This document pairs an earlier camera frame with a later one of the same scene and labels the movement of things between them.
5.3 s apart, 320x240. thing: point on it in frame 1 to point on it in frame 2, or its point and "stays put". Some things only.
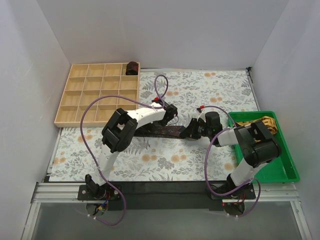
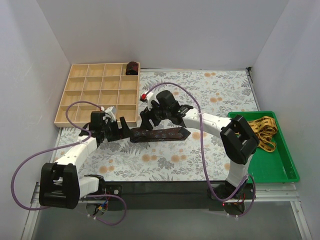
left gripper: (164, 120) to (116, 130)
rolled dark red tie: (132, 68) stays put
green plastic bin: (282, 169) stays put
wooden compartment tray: (93, 93) stays put
